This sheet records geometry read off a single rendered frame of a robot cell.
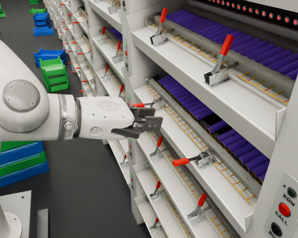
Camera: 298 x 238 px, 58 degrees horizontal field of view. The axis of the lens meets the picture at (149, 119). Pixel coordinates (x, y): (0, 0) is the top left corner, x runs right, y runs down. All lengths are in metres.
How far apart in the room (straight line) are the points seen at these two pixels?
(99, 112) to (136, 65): 0.45
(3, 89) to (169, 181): 0.60
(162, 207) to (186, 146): 0.42
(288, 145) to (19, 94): 0.36
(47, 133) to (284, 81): 0.39
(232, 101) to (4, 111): 0.34
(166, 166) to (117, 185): 0.76
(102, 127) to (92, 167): 1.29
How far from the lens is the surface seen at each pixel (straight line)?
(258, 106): 0.46
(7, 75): 0.41
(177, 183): 0.85
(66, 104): 0.48
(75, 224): 1.50
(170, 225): 1.00
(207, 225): 0.76
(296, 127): 0.37
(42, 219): 1.19
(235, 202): 0.57
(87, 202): 1.57
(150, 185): 1.12
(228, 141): 0.65
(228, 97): 0.48
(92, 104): 0.51
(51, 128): 0.47
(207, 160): 0.62
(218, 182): 0.60
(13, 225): 1.07
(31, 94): 0.40
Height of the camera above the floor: 1.17
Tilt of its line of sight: 33 degrees down
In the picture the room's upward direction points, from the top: straight up
